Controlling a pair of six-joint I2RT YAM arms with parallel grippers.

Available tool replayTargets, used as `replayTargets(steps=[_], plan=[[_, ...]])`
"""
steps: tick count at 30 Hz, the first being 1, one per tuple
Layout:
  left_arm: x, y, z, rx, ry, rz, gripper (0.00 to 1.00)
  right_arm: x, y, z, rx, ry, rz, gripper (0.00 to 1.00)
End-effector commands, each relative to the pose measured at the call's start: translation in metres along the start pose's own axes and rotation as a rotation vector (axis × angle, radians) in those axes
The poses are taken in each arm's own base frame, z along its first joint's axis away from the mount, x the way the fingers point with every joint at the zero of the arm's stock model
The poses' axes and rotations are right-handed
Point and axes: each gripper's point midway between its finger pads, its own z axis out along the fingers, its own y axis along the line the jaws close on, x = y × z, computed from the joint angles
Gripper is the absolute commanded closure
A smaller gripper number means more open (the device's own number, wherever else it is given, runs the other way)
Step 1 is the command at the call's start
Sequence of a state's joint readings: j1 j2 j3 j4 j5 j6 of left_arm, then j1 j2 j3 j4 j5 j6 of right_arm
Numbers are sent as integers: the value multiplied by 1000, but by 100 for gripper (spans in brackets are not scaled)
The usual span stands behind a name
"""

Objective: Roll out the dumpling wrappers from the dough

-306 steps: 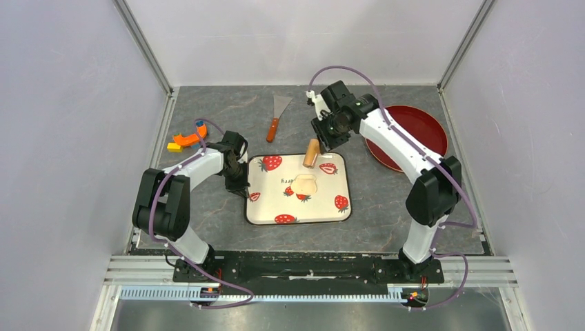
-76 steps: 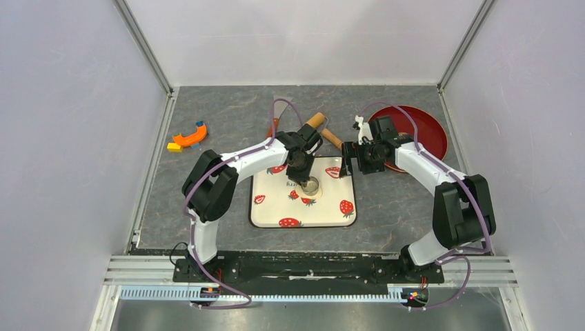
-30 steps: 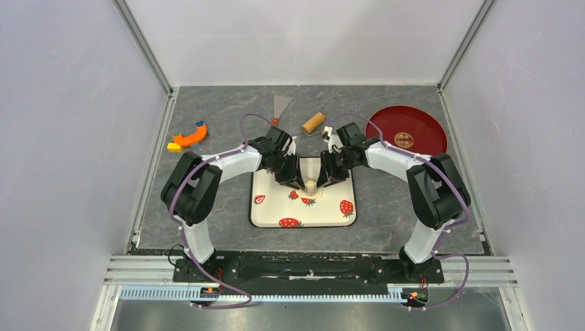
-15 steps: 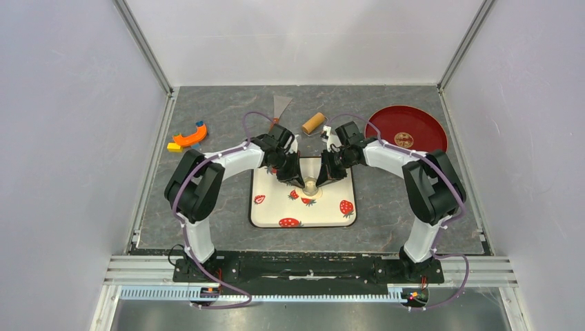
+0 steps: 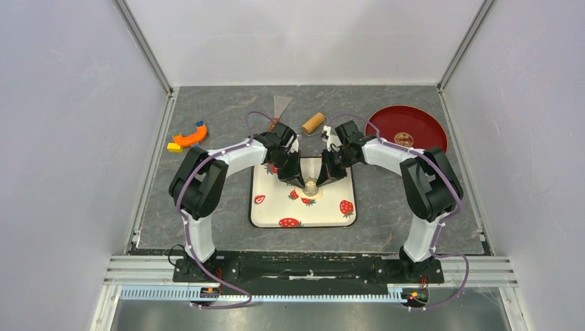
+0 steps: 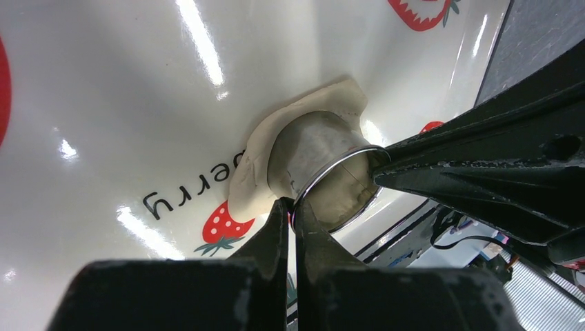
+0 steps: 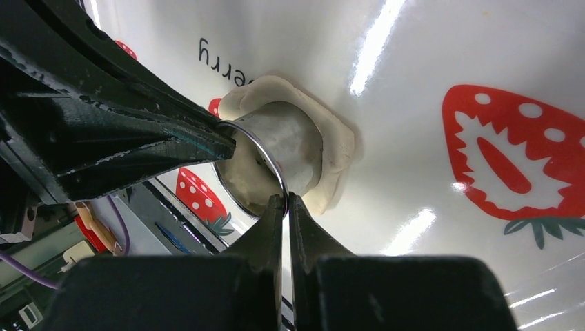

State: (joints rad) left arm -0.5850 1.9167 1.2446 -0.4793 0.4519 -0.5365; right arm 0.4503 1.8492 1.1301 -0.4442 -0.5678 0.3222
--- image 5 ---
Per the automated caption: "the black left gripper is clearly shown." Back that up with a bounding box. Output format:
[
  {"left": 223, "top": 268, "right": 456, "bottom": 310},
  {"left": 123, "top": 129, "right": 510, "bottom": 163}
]
[{"left": 270, "top": 150, "right": 305, "bottom": 190}]

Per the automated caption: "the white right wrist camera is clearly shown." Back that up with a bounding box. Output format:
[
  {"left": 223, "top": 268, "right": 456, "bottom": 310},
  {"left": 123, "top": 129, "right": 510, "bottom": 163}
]
[{"left": 320, "top": 126, "right": 341, "bottom": 152}]

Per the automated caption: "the dark red round plate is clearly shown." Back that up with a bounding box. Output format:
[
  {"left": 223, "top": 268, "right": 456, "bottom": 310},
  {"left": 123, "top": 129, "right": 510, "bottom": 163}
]
[{"left": 369, "top": 105, "right": 448, "bottom": 152}]

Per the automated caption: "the white strawberry print tray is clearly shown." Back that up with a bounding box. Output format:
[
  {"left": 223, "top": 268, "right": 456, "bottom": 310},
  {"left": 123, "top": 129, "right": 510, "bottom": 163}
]
[{"left": 249, "top": 157, "right": 357, "bottom": 229}]

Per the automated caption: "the metal scraper with wooden handle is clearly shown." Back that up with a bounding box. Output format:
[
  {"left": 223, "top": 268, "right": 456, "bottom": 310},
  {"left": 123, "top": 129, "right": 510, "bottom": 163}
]
[{"left": 268, "top": 95, "right": 293, "bottom": 131}]

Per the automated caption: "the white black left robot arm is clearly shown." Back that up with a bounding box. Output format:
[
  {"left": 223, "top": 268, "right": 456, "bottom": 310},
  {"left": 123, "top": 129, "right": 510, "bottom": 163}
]
[{"left": 168, "top": 122, "right": 306, "bottom": 281}]

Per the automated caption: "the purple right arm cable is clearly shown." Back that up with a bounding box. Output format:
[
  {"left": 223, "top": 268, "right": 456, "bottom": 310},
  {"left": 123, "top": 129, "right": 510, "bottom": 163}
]
[{"left": 326, "top": 113, "right": 470, "bottom": 312}]

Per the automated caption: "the light blue slotted cable duct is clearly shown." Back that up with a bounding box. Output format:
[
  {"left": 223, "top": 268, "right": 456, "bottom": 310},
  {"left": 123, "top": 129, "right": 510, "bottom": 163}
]
[{"left": 119, "top": 285, "right": 406, "bottom": 303}]

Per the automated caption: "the wooden dough roller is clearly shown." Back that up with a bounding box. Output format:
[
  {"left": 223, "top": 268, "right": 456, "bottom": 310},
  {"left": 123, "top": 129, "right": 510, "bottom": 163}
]
[{"left": 301, "top": 112, "right": 328, "bottom": 137}]

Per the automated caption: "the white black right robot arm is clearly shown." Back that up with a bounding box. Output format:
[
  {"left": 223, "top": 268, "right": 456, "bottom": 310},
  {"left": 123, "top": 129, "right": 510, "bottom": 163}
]
[{"left": 316, "top": 121, "right": 463, "bottom": 281}]

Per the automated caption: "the beige dough piece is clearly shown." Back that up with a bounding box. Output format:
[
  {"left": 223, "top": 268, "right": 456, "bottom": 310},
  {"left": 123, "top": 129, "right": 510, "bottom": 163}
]
[{"left": 302, "top": 177, "right": 322, "bottom": 199}]

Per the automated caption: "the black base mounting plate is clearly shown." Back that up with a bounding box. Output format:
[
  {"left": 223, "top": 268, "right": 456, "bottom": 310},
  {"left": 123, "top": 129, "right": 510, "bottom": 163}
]
[{"left": 171, "top": 251, "right": 445, "bottom": 296}]

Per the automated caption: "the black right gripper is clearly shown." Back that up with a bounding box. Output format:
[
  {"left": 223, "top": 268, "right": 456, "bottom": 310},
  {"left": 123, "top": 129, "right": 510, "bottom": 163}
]
[{"left": 318, "top": 150, "right": 357, "bottom": 188}]

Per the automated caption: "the orange curved toy block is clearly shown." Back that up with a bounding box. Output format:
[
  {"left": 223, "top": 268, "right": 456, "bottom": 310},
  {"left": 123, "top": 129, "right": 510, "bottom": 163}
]
[{"left": 173, "top": 123, "right": 208, "bottom": 147}]

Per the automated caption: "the yellow toy block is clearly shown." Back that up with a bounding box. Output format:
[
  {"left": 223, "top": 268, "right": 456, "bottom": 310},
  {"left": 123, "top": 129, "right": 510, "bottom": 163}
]
[{"left": 166, "top": 143, "right": 184, "bottom": 153}]

